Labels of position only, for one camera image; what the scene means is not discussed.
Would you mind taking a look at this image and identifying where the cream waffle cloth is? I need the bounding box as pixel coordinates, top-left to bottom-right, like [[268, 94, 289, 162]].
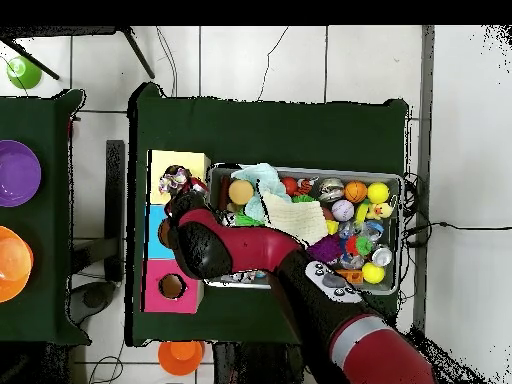
[[261, 190, 330, 246]]

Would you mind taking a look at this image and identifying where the purple spiky ball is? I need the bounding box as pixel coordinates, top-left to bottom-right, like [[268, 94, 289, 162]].
[[306, 234, 344, 264]]

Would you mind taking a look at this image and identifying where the black cable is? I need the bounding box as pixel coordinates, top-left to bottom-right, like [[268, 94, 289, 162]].
[[403, 220, 512, 237]]

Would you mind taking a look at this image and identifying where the black upright panel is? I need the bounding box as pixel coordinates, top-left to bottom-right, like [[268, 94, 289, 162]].
[[104, 139, 126, 283]]

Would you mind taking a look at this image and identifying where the silver mesh bin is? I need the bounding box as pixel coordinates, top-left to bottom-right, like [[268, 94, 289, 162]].
[[202, 162, 405, 296]]

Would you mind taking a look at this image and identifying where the green cup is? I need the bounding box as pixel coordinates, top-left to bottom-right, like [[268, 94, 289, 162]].
[[5, 55, 43, 90]]

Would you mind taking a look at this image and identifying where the orange sponge disc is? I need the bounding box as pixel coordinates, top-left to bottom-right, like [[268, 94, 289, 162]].
[[227, 178, 256, 206]]

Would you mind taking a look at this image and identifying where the black tripod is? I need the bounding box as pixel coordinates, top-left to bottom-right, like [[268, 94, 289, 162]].
[[0, 25, 156, 81]]

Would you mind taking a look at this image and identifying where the wooden box with three holes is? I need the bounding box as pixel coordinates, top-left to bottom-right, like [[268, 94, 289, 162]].
[[141, 149, 212, 315]]

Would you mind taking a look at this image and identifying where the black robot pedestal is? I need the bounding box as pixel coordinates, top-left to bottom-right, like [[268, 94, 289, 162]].
[[211, 341, 309, 384]]

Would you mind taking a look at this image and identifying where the white toy baseball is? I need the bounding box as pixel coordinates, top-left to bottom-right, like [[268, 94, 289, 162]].
[[331, 198, 356, 222]]

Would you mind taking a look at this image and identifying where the light blue waffle cloth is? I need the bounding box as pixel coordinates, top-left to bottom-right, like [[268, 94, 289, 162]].
[[230, 162, 293, 223]]

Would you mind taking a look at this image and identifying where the orange cup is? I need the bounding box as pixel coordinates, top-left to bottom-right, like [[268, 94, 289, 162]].
[[157, 340, 206, 377]]

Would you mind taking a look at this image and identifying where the orange bowl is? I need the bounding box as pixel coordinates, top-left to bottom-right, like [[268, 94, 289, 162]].
[[0, 225, 34, 304]]

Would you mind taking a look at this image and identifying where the yellow plush duck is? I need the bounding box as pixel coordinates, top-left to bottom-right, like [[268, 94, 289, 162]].
[[365, 202, 394, 221]]

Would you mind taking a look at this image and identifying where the yellow ball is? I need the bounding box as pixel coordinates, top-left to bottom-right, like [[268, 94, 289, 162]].
[[366, 181, 391, 204], [361, 261, 386, 285]]

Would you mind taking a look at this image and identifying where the round silver can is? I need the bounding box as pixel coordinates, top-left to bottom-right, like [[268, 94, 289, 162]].
[[370, 244, 394, 267]]

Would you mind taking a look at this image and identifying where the colourful fabric knot toy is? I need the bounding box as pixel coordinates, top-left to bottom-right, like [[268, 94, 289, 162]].
[[158, 164, 192, 195]]

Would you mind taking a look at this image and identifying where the dark green side tablecloth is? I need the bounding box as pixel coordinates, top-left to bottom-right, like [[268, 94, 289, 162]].
[[0, 88, 91, 346]]

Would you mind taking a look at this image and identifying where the orange toy basketball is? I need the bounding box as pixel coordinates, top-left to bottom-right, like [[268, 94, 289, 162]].
[[343, 180, 368, 204]]

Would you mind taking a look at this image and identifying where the purple bowl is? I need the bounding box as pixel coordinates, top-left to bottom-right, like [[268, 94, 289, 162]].
[[0, 139, 42, 208]]

